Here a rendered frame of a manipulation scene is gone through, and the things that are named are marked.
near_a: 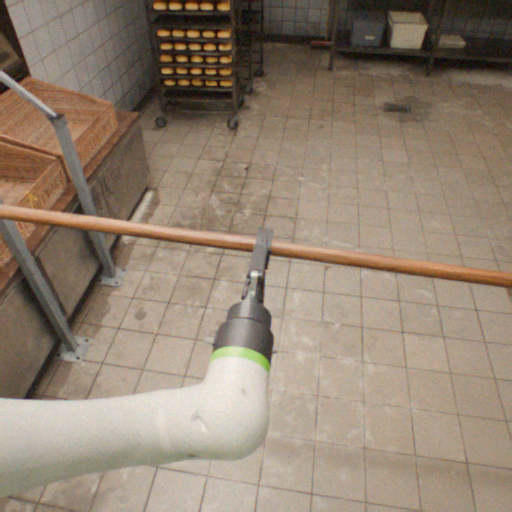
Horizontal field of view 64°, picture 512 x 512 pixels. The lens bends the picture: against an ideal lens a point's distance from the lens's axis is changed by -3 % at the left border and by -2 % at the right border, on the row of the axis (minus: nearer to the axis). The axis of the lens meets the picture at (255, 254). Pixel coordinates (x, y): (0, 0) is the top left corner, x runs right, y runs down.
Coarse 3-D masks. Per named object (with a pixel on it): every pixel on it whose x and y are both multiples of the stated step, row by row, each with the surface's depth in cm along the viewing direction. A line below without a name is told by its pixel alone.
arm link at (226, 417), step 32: (224, 352) 60; (256, 352) 60; (224, 384) 55; (256, 384) 56; (192, 416) 54; (224, 416) 52; (256, 416) 53; (192, 448) 54; (224, 448) 52; (256, 448) 54
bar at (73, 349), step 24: (0, 72) 155; (24, 96) 159; (72, 144) 174; (72, 168) 179; (96, 216) 201; (96, 240) 209; (24, 264) 153; (48, 312) 174; (72, 336) 191; (72, 360) 192
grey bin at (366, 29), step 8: (352, 16) 439; (360, 16) 439; (368, 16) 439; (376, 16) 439; (352, 24) 429; (360, 24) 426; (368, 24) 425; (376, 24) 424; (384, 24) 423; (352, 32) 435; (360, 32) 433; (368, 32) 431; (376, 32) 430; (352, 40) 440; (360, 40) 438; (368, 40) 437; (376, 40) 436
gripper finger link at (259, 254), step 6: (258, 252) 73; (264, 252) 73; (252, 258) 71; (258, 258) 71; (264, 258) 72; (252, 264) 70; (258, 264) 70; (264, 264) 70; (252, 270) 69; (258, 270) 69; (246, 276) 67; (258, 276) 67
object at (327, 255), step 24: (0, 216) 85; (24, 216) 84; (48, 216) 84; (72, 216) 84; (168, 240) 82; (192, 240) 81; (216, 240) 81; (240, 240) 81; (336, 264) 80; (360, 264) 79; (384, 264) 79; (408, 264) 78; (432, 264) 78
